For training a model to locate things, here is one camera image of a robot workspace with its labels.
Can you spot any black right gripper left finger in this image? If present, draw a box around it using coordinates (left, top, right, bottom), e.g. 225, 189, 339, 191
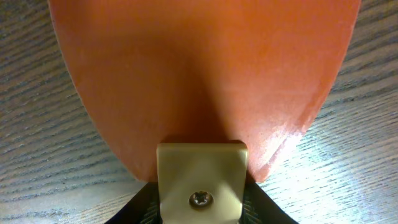
105, 182, 162, 224

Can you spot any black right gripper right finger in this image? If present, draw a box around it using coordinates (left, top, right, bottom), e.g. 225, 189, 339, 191
241, 183, 298, 224

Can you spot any orange scraper wooden handle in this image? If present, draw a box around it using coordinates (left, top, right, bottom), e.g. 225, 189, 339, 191
48, 0, 362, 224

